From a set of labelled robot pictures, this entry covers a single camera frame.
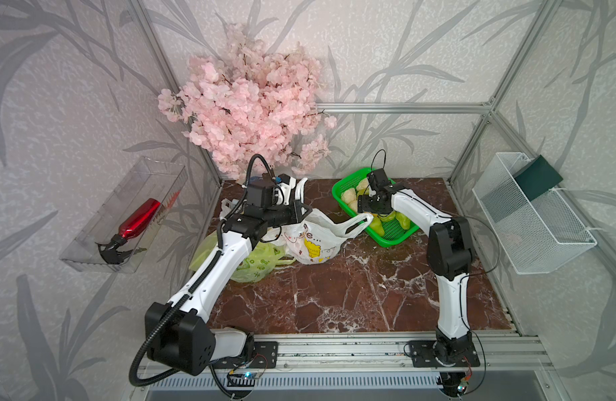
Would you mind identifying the white printed plastic bag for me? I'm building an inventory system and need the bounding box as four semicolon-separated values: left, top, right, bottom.
279;209;374;265

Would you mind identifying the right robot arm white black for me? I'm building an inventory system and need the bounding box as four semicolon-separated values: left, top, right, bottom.
358;169;475;366

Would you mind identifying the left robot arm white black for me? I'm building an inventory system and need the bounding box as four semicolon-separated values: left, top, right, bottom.
128;174;312;387

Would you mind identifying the white pear left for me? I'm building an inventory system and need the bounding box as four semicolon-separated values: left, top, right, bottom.
341;188;357;205

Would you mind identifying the green pear right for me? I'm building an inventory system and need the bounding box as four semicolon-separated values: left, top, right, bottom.
396;212;411;232

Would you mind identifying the green plastic basket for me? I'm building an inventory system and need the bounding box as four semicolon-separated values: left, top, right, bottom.
331;167;419;247

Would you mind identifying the green avocado plastic bag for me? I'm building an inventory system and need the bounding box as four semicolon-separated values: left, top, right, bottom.
189;232;295;283

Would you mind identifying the pink cherry blossom bouquet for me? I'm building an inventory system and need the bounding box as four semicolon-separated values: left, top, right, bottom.
157;24;337;180

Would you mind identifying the red spray bottle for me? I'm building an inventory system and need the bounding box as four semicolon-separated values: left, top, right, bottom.
97;198;162;265

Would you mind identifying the dark green card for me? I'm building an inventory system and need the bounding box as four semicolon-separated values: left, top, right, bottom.
513;155;564;202

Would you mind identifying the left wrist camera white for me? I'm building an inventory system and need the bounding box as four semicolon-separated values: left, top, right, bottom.
274;174;297;206

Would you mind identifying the clear wall tray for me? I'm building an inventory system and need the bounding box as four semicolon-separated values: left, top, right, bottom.
60;156;188;274

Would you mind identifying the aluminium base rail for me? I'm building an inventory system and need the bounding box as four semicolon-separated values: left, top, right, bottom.
131;331;557;374

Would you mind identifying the white wire mesh basket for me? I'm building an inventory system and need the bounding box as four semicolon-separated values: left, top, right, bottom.
473;152;598;275

